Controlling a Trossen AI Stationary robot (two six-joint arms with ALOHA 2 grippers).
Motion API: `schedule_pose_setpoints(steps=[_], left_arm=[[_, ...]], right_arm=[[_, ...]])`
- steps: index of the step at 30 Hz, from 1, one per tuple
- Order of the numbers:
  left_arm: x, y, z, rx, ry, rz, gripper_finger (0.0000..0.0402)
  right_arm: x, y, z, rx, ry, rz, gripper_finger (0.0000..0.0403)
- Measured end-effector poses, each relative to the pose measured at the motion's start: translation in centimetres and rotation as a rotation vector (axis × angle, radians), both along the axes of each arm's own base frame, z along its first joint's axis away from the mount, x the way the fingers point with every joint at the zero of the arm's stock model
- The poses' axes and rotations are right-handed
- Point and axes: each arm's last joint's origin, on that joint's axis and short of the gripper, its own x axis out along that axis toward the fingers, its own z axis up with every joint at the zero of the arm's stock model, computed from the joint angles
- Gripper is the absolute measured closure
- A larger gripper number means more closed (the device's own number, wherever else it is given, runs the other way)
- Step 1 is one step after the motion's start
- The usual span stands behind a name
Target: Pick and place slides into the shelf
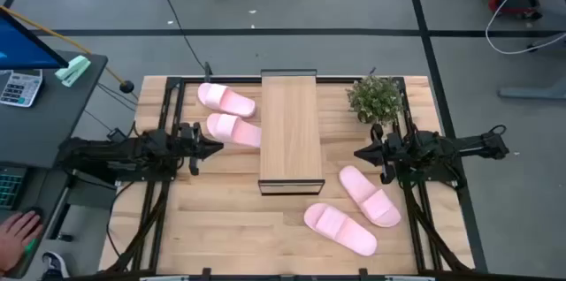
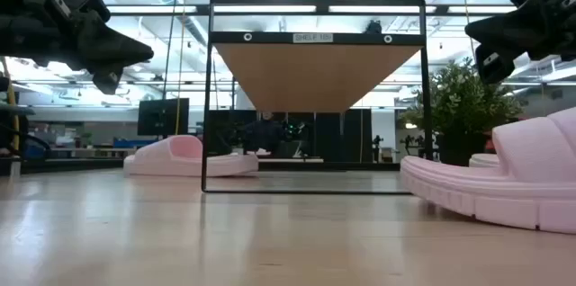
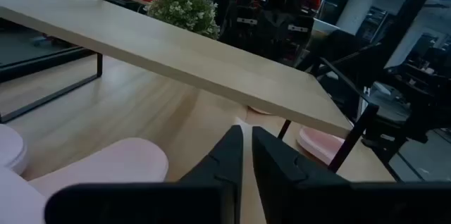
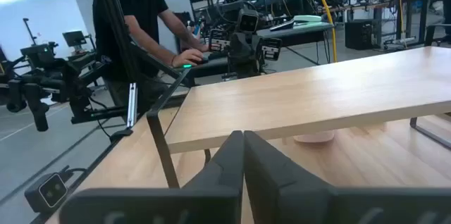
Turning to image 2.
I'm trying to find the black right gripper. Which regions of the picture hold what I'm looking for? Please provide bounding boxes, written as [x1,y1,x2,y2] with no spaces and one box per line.
[464,0,576,85]

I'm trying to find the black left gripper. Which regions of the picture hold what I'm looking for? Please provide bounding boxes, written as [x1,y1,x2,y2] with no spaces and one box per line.
[0,0,155,96]

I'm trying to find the pink foam slide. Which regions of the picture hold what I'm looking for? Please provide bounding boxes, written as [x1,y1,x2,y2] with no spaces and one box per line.
[399,106,576,236]
[123,134,260,178]
[468,153,501,169]

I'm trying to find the black frame wooden shelf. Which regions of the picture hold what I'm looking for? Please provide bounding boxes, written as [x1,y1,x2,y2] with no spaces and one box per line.
[201,0,436,195]

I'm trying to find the green potted plant black pot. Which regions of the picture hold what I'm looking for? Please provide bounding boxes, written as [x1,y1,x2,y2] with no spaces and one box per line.
[398,57,526,168]

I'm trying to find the black background monitor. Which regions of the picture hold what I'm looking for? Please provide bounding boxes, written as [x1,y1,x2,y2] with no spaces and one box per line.
[137,97,191,138]

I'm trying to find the person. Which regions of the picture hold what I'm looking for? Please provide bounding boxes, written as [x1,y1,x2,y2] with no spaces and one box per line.
[245,112,289,156]

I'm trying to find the black room divider panels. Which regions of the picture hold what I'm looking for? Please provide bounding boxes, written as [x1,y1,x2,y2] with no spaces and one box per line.
[204,108,374,164]

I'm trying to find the black aluminium table frame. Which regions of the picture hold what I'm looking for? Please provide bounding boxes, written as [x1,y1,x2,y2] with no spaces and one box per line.
[20,157,440,175]

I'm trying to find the black camera tripod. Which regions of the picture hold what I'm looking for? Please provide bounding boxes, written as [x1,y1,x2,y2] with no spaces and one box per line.
[400,135,427,164]
[372,135,384,164]

